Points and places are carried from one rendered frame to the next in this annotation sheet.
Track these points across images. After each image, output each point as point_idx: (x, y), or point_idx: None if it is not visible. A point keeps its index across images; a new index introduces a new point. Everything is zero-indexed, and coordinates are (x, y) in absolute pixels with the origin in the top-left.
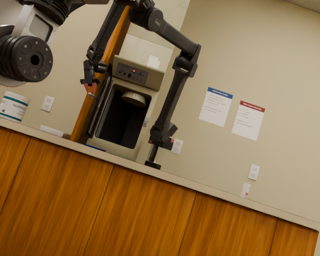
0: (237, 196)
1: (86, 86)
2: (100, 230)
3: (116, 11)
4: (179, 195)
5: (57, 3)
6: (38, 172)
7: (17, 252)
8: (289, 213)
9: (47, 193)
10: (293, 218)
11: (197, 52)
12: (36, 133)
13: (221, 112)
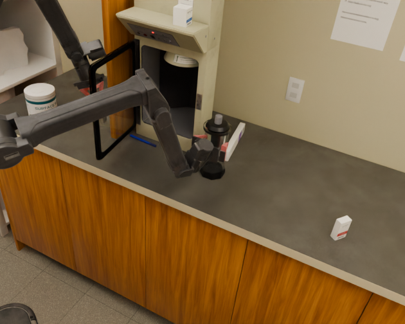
0: (302, 254)
1: (83, 92)
2: (153, 251)
3: (43, 7)
4: (227, 234)
5: None
6: (80, 190)
7: (94, 251)
8: (390, 291)
9: (95, 210)
10: (397, 297)
11: (153, 98)
12: (58, 155)
13: (378, 20)
